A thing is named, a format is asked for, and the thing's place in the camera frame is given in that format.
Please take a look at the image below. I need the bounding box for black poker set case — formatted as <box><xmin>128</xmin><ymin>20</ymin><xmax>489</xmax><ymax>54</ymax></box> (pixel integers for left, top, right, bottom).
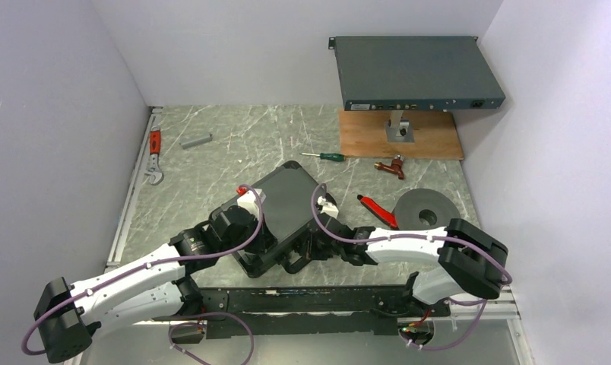
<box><xmin>216</xmin><ymin>160</ymin><xmax>318</xmax><ymax>278</ymax></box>

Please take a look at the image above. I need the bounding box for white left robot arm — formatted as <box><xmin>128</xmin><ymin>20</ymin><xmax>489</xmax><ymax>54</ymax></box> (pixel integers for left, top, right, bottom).
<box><xmin>33</xmin><ymin>203</ymin><xmax>278</xmax><ymax>363</ymax></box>

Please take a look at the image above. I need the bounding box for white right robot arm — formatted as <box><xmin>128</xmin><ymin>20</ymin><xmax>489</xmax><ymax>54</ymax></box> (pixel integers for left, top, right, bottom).
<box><xmin>296</xmin><ymin>214</ymin><xmax>512</xmax><ymax>316</ymax></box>

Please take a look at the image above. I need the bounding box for grey metal bar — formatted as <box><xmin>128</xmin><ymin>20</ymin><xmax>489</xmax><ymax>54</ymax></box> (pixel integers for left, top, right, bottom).
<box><xmin>180</xmin><ymin>133</ymin><xmax>213</xmax><ymax>150</ymax></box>

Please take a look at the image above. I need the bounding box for copper tap fitting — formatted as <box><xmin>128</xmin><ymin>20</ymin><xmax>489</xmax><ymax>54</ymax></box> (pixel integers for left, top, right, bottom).
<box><xmin>374</xmin><ymin>154</ymin><xmax>405</xmax><ymax>180</ymax></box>

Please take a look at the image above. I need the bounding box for wooden board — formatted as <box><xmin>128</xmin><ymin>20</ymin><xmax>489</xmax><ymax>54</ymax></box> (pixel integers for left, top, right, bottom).
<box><xmin>338</xmin><ymin>110</ymin><xmax>464</xmax><ymax>160</ymax></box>

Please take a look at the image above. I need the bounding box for grey metal stand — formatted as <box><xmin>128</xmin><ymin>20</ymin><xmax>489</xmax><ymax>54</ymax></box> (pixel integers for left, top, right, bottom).
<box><xmin>385</xmin><ymin>110</ymin><xmax>414</xmax><ymax>143</ymax></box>

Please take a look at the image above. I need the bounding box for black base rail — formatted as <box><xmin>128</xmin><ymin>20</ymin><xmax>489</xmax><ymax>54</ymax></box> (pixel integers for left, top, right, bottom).
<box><xmin>151</xmin><ymin>284</ymin><xmax>450</xmax><ymax>339</ymax></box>

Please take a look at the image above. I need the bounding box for green handled screwdriver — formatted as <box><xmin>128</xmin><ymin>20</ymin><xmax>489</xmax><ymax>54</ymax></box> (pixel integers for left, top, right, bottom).
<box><xmin>301</xmin><ymin>153</ymin><xmax>346</xmax><ymax>162</ymax></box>

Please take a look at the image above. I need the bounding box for grey rack mount unit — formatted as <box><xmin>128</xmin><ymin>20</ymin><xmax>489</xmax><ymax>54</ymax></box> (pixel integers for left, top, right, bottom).
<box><xmin>328</xmin><ymin>36</ymin><xmax>506</xmax><ymax>111</ymax></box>

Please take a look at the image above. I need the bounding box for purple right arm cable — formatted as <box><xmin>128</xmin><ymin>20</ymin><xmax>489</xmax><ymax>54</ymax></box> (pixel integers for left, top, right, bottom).
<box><xmin>310</xmin><ymin>182</ymin><xmax>514</xmax><ymax>353</ymax></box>

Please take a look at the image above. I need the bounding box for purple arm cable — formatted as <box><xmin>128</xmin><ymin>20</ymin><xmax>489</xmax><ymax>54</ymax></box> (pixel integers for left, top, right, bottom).
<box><xmin>310</xmin><ymin>182</ymin><xmax>514</xmax><ymax>353</ymax></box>
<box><xmin>21</xmin><ymin>184</ymin><xmax>265</xmax><ymax>365</ymax></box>

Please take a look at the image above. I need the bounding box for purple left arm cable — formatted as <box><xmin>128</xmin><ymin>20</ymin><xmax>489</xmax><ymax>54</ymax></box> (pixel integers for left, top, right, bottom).
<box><xmin>21</xmin><ymin>184</ymin><xmax>265</xmax><ymax>365</ymax></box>

